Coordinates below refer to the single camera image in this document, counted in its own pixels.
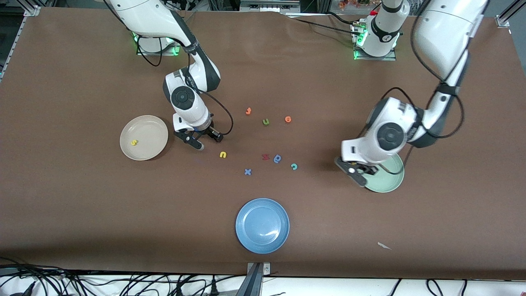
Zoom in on green plate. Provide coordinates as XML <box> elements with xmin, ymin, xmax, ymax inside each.
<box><xmin>364</xmin><ymin>153</ymin><xmax>405</xmax><ymax>193</ymax></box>

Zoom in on beige brown plate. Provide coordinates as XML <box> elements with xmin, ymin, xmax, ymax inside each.
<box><xmin>120</xmin><ymin>115</ymin><xmax>169</xmax><ymax>161</ymax></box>

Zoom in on blue plate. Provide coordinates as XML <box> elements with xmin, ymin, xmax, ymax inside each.
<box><xmin>235</xmin><ymin>198</ymin><xmax>290</xmax><ymax>254</ymax></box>

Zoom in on orange dried flowers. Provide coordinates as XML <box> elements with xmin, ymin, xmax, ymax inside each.
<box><xmin>338</xmin><ymin>0</ymin><xmax>382</xmax><ymax>11</ymax></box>

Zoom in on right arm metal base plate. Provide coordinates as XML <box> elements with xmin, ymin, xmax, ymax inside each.
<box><xmin>136</xmin><ymin>37</ymin><xmax>181</xmax><ymax>56</ymax></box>

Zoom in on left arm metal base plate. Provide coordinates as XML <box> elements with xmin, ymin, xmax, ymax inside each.
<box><xmin>353</xmin><ymin>23</ymin><xmax>397</xmax><ymax>61</ymax></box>

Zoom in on grey metal rail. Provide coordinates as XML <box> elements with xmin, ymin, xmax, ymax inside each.
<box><xmin>240</xmin><ymin>0</ymin><xmax>301</xmax><ymax>13</ymax></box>

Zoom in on black table cable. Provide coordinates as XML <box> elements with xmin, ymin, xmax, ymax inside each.
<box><xmin>327</xmin><ymin>11</ymin><xmax>358</xmax><ymax>26</ymax></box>
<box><xmin>293</xmin><ymin>18</ymin><xmax>359</xmax><ymax>33</ymax></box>

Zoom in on silver metal camera bracket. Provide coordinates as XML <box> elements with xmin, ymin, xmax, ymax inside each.
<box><xmin>236</xmin><ymin>262</ymin><xmax>272</xmax><ymax>296</ymax></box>

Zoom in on aluminium frame profile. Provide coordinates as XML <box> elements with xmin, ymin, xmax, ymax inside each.
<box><xmin>495</xmin><ymin>0</ymin><xmax>526</xmax><ymax>28</ymax></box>
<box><xmin>16</xmin><ymin>0</ymin><xmax>42</xmax><ymax>17</ymax></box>

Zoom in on black cable tangle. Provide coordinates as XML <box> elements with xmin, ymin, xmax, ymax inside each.
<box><xmin>0</xmin><ymin>257</ymin><xmax>247</xmax><ymax>296</ymax></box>

